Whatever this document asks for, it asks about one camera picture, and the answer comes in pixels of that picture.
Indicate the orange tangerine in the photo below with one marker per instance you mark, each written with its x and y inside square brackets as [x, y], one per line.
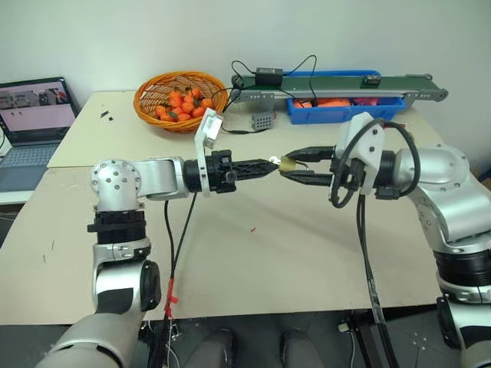
[175, 94]
[161, 111]
[196, 92]
[185, 117]
[188, 100]
[179, 111]
[207, 103]
[176, 102]
[198, 112]

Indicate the grey button control box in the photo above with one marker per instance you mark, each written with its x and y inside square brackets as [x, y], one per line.
[261, 122]

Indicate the brass padlock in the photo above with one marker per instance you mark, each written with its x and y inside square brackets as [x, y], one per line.
[287, 164]

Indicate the pink toy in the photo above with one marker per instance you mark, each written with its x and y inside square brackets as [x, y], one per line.
[364, 101]

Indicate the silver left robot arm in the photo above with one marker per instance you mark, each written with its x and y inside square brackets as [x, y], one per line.
[153, 176]

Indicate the dark grey rounded shape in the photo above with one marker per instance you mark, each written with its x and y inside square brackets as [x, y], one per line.
[301, 349]
[211, 349]

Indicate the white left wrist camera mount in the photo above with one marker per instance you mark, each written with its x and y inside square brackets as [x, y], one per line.
[209, 128]

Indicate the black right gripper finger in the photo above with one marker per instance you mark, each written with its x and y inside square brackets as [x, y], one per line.
[314, 153]
[310, 179]

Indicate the orange toy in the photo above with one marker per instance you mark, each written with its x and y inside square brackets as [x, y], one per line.
[333, 102]

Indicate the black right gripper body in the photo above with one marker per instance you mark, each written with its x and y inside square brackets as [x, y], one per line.
[354, 172]

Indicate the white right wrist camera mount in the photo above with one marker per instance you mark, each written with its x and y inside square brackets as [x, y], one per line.
[368, 142]

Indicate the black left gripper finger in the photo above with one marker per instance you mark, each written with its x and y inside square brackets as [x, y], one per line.
[253, 165]
[251, 174]

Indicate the green conveyor belt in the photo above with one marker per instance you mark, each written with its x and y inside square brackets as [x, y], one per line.
[337, 82]

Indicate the black floor frame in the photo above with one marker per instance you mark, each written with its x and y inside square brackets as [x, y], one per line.
[364, 337]

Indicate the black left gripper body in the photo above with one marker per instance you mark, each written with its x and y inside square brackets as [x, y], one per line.
[220, 172]

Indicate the blue plastic bin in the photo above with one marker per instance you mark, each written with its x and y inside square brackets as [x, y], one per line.
[326, 115]

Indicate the small black box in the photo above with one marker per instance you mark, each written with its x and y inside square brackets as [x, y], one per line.
[372, 79]

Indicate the black power adapter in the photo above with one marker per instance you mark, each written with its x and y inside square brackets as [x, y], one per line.
[269, 76]

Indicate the small white connector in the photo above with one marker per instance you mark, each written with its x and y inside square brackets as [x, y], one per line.
[343, 327]

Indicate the grey laptop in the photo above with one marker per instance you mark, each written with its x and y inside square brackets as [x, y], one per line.
[34, 115]

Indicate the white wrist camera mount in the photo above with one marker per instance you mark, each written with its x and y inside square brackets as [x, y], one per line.
[209, 128]
[368, 142]

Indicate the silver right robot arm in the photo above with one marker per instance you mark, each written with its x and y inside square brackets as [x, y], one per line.
[441, 176]

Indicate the orange wicker basket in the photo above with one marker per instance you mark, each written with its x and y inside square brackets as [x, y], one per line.
[147, 109]

